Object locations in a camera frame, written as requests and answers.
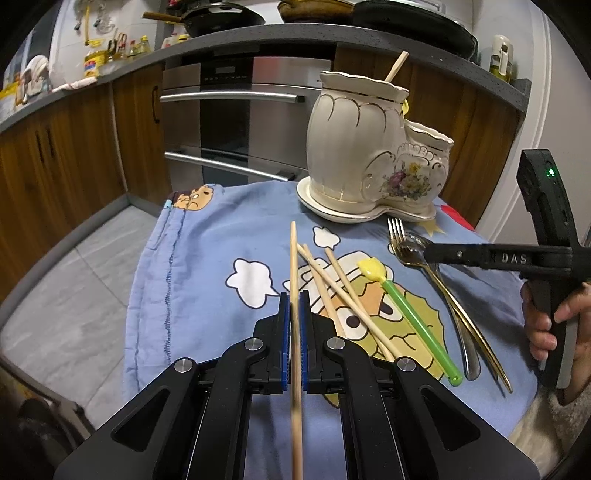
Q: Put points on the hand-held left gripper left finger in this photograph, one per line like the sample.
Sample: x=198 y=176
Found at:
x=285 y=323

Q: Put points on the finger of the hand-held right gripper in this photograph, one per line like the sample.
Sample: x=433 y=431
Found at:
x=457 y=254

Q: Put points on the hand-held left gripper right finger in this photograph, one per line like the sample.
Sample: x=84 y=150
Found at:
x=304 y=323

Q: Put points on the wooden chopstick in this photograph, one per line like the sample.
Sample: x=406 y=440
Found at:
x=323 y=295
x=295 y=415
x=368 y=324
x=344 y=282
x=398 y=67

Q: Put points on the green spoon with yellow tip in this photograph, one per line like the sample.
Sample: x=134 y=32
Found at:
x=415 y=323

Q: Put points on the silver spoon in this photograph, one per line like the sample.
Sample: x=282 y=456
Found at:
x=470 y=360

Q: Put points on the gold metal fork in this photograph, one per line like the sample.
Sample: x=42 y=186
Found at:
x=494 y=364

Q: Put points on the cream ceramic utensil holder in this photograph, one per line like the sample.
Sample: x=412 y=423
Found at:
x=351 y=138

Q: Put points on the person's right forearm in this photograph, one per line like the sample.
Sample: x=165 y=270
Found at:
x=549 y=429

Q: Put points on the person's right hand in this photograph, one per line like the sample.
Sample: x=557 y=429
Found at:
x=538 y=332

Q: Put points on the blue cartoon printed cloth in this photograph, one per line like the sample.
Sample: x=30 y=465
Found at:
x=207 y=258

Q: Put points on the glass oil cruet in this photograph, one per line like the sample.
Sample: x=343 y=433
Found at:
x=501 y=60

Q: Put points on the stainless steel built-in oven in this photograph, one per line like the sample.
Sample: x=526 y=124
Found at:
x=231 y=120

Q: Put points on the large black pan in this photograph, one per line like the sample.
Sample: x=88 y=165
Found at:
x=415 y=27

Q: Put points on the dark chair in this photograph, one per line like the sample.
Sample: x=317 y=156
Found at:
x=41 y=429

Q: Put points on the dark speckled kitchen countertop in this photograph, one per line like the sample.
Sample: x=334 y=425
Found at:
x=277 y=39

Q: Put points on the row of condiment bottles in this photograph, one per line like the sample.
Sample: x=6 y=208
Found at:
x=131 y=48

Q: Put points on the white dish rag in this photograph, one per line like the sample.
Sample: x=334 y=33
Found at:
x=74 y=84

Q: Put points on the yellow cooking oil bottle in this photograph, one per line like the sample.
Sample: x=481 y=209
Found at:
x=94 y=62

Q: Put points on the yellow food packets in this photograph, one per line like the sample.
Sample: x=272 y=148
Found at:
x=8 y=92

